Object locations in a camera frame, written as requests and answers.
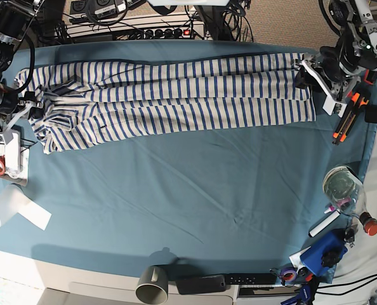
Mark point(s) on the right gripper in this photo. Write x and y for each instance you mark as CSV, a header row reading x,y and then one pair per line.
x,y
13,108

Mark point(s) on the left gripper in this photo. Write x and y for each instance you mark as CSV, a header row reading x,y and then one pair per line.
x,y
323,74

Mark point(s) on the blue white striped T-shirt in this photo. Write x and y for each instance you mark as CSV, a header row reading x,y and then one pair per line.
x,y
91,103

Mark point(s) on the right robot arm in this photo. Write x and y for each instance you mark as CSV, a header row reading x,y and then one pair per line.
x,y
15,19

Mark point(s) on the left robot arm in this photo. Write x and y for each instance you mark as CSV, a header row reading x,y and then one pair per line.
x,y
356,48

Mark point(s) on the white blister pack box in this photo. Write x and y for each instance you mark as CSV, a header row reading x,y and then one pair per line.
x,y
12,154

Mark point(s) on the orange black clamp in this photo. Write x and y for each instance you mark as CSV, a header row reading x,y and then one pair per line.
x,y
370,77

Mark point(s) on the orange black utility knife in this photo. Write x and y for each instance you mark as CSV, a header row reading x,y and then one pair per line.
x,y
358,100

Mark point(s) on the black square block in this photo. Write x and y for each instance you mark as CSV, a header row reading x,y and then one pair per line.
x,y
371,114

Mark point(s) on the white paper roll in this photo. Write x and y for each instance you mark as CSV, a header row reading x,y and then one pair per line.
x,y
13,201

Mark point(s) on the clear bottle red cap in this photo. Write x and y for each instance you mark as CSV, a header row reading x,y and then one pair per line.
x,y
347,195

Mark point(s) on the black power strip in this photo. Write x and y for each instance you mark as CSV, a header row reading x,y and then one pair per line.
x,y
148,34

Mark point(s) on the teal table cloth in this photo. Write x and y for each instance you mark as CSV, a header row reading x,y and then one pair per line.
x,y
207,202

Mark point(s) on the white marker pen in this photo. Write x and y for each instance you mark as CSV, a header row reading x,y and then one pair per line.
x,y
331,215

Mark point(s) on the blue box with knob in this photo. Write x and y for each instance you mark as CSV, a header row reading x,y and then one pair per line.
x,y
325,253

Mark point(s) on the purple tape roll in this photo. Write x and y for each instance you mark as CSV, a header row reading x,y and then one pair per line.
x,y
288,275

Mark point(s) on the blue clamp bottom edge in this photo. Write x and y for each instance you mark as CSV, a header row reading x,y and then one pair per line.
x,y
305,296

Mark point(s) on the grey ceramic mug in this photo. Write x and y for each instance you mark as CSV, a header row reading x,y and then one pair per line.
x,y
152,286

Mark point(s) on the black smartphone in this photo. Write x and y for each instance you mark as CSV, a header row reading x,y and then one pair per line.
x,y
201,284

